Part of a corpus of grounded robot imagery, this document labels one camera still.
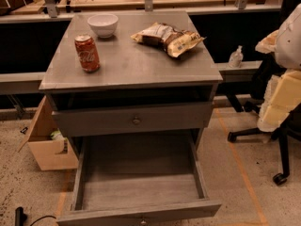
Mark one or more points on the black office chair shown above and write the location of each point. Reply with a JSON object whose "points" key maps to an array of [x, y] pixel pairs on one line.
{"points": [[282, 133]]}

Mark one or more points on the grey drawer cabinet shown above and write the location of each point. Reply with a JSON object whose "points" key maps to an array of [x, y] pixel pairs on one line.
{"points": [[130, 74]]}

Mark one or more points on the open bottom drawer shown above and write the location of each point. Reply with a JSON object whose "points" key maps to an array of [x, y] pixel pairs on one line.
{"points": [[137, 180]]}

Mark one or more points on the red coke can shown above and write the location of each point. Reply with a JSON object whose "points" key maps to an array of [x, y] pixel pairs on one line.
{"points": [[87, 52]]}

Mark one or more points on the chip bag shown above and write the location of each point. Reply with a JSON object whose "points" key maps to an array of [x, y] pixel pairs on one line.
{"points": [[172, 40]]}

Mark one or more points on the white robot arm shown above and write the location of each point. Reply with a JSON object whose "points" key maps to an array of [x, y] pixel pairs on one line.
{"points": [[285, 43]]}

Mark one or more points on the closed middle drawer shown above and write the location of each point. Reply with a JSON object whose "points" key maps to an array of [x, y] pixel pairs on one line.
{"points": [[132, 119]]}

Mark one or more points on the hand sanitizer bottle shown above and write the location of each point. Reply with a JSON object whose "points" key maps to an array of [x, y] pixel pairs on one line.
{"points": [[236, 58]]}

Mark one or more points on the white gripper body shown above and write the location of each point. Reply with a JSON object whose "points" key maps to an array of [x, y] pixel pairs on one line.
{"points": [[290, 44]]}

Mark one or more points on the cardboard box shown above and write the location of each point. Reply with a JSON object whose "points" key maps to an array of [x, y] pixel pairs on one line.
{"points": [[50, 154]]}

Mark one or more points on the white bowl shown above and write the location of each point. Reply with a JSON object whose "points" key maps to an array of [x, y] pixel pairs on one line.
{"points": [[103, 25]]}

